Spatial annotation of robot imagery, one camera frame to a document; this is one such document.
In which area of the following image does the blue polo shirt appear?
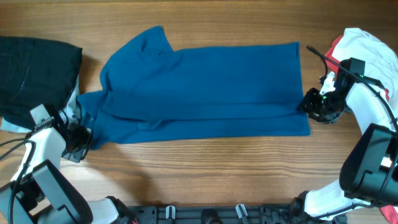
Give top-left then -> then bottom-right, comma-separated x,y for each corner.
78,26 -> 310,149

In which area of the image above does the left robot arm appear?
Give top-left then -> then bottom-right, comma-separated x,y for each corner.
1,105 -> 134,223

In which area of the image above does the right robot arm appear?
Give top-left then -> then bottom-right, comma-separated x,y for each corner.
289,58 -> 397,223

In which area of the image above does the light grey folded garment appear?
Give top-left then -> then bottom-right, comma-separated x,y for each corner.
1,77 -> 81,133

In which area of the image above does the white printed t-shirt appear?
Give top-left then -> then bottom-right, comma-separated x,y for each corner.
320,27 -> 398,103

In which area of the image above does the black folded garment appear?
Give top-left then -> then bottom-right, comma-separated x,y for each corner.
1,36 -> 82,129

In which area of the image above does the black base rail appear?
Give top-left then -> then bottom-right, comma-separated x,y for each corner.
118,203 -> 348,224

